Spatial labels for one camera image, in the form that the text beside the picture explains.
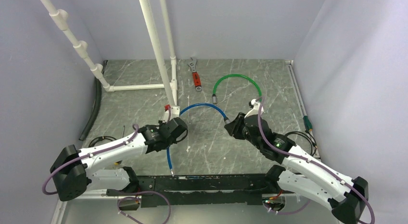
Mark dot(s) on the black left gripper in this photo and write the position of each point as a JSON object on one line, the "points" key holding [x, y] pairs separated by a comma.
{"points": [[160, 124]]}

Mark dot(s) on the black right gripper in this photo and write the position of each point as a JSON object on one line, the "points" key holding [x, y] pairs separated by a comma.
{"points": [[233, 128]]}

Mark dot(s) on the blue cable lock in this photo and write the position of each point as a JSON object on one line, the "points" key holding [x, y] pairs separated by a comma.
{"points": [[225, 118]]}

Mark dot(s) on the green cable lock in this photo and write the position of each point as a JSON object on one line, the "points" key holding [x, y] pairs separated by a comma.
{"points": [[214, 94]]}

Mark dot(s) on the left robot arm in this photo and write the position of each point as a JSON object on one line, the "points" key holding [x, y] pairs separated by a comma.
{"points": [[76, 171]]}

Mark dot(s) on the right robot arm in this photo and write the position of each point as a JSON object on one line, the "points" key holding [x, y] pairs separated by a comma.
{"points": [[299, 172]]}

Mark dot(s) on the black foam tube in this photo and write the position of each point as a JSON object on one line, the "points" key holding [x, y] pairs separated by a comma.
{"points": [[95, 110]]}

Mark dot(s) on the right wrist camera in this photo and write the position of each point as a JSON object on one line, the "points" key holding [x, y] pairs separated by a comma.
{"points": [[254, 105]]}

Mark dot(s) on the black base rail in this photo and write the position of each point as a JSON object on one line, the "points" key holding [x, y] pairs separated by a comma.
{"points": [[250, 189]]}

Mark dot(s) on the red handled adjustable wrench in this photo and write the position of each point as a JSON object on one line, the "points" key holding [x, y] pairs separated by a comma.
{"points": [[195, 75]]}

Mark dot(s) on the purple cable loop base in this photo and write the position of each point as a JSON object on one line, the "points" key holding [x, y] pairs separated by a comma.
{"points": [[137, 197]]}

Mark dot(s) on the green handled screwdriver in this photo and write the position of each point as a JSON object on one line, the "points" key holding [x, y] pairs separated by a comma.
{"points": [[307, 124]]}

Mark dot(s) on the white pvc pipe frame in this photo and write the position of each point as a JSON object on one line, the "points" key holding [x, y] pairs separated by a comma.
{"points": [[120, 28]]}

